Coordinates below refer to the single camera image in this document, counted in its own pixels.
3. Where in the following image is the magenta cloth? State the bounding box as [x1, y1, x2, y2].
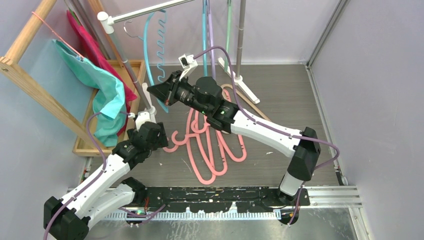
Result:
[66, 10, 137, 136]

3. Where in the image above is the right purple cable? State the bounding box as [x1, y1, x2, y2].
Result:
[193, 45, 341, 227]

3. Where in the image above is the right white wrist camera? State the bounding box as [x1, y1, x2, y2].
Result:
[178, 54, 198, 81]

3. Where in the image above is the light blue wire hanger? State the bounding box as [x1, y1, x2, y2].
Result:
[202, 0, 208, 77]

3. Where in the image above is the white metal clothes rack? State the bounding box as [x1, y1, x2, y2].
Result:
[97, 0, 260, 116]

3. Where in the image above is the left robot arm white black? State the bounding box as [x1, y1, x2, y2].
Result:
[43, 121, 168, 240]

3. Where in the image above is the teal cloth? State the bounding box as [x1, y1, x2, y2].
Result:
[52, 39, 127, 147]

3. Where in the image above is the green wire hanger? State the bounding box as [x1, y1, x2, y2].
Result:
[225, 0, 232, 52]

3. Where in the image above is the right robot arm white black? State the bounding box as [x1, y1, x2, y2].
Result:
[147, 70, 321, 206]

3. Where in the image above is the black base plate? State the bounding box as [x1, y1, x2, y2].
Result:
[126, 186, 297, 213]

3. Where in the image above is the aluminium rail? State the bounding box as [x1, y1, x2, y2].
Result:
[305, 185, 363, 209]

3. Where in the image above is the wooden frame rack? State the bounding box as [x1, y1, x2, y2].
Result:
[0, 0, 104, 147]

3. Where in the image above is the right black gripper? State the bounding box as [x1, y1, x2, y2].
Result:
[148, 69, 211, 115]

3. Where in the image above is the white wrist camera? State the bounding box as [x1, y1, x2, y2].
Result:
[127, 111, 151, 131]
[178, 54, 198, 81]

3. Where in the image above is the beige plastic hanger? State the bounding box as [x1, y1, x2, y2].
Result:
[220, 83, 271, 121]

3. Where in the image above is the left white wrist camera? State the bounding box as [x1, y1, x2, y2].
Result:
[127, 111, 151, 131]

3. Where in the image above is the purple wire hanger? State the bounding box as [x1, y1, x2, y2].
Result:
[205, 0, 216, 79]

